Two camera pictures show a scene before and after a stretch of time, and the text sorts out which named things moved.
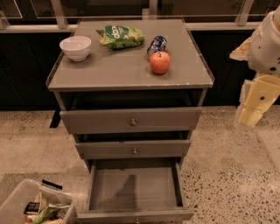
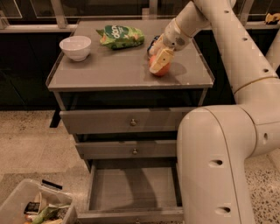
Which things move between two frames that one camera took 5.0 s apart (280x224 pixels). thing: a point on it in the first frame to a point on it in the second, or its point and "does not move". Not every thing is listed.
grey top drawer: (130, 121) does not move
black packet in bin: (32, 208) does not move
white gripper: (264, 49) to (172, 37)
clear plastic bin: (13, 205) does not move
